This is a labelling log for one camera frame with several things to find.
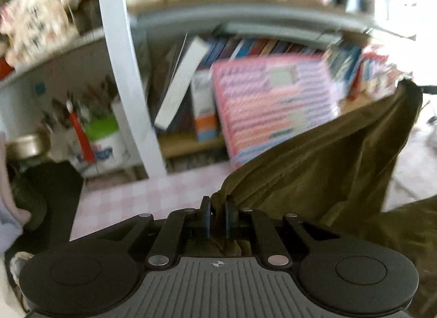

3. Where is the stack of lilac clothes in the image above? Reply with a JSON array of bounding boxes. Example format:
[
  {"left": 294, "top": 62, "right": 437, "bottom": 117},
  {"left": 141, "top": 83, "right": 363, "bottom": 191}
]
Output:
[{"left": 0, "top": 132, "right": 33, "bottom": 253}]

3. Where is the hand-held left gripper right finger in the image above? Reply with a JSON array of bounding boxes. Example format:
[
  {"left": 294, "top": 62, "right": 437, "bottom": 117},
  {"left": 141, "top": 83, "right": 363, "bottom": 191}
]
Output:
[{"left": 223, "top": 201, "right": 338, "bottom": 267}]

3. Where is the white and wood bookshelf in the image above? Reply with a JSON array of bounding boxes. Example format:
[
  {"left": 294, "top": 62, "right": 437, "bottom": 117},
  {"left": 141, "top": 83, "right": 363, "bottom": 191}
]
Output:
[{"left": 0, "top": 0, "right": 417, "bottom": 182}]

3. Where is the bunch of pens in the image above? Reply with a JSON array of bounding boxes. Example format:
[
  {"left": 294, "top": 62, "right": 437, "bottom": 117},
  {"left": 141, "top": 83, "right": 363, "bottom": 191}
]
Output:
[{"left": 41, "top": 79, "right": 118, "bottom": 127}]

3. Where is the pink checked printed desk mat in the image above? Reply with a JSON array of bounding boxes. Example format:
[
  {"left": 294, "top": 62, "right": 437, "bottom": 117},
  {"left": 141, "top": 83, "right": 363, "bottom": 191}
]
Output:
[{"left": 70, "top": 113, "right": 437, "bottom": 241}]

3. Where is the white tub with green lid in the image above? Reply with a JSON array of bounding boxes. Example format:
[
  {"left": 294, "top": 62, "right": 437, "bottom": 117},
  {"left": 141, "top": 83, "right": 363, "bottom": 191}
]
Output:
[{"left": 68, "top": 115, "right": 128, "bottom": 171}]

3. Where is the black case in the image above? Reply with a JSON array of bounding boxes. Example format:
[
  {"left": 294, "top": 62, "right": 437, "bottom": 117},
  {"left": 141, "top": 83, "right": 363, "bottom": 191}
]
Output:
[{"left": 5, "top": 161, "right": 84, "bottom": 264}]

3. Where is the red tasselled pen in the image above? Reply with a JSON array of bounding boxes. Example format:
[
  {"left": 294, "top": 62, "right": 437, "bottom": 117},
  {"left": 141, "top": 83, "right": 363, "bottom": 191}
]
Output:
[{"left": 66, "top": 99, "right": 96, "bottom": 165}]

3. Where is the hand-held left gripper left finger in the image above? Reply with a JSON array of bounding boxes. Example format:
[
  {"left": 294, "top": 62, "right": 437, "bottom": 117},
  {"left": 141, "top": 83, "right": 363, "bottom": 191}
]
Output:
[{"left": 96, "top": 197, "right": 211, "bottom": 269}]

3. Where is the pink toy learning tablet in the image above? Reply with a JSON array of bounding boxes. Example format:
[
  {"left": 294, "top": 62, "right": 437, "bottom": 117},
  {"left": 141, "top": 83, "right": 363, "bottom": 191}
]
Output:
[{"left": 211, "top": 56, "right": 340, "bottom": 170}]

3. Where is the thick white book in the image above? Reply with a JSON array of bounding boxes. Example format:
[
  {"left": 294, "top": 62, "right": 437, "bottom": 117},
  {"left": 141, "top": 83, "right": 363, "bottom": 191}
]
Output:
[{"left": 153, "top": 36, "right": 209, "bottom": 130}]

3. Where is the white smartwatch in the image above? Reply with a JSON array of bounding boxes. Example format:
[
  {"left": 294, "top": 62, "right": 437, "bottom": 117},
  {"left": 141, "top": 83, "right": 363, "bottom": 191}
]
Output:
[{"left": 10, "top": 251, "right": 35, "bottom": 291}]

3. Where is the white and orange box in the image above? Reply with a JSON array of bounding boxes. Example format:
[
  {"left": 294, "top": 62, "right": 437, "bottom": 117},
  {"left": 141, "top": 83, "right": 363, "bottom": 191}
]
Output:
[{"left": 190, "top": 70, "right": 219, "bottom": 144}]

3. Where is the brown garment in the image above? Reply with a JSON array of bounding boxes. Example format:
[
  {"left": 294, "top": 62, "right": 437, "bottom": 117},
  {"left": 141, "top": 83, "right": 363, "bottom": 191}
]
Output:
[{"left": 211, "top": 79, "right": 437, "bottom": 308}]

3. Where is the gold metal bowl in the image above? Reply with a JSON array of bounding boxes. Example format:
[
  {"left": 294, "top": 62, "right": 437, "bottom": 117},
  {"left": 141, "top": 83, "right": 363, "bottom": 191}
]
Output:
[{"left": 6, "top": 133, "right": 52, "bottom": 159}]

